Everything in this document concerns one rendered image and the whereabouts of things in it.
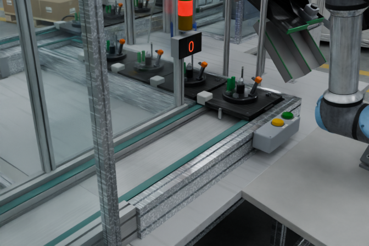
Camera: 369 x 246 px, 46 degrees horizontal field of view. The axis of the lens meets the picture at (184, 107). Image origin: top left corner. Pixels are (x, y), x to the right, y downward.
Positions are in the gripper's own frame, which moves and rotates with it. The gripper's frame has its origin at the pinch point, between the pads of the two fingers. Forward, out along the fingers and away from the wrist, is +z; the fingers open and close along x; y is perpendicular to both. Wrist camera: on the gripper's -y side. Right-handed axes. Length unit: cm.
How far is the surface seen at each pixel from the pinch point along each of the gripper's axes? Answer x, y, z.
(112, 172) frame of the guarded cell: -119, 21, -20
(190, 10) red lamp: -64, -14, 10
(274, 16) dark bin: -17.8, -7.2, 15.3
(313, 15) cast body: -1.2, -3.8, 9.3
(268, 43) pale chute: -21.5, 2.8, 18.5
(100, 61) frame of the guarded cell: -120, -1, -31
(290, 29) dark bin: -20.9, -0.1, 6.7
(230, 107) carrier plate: -52, 22, 16
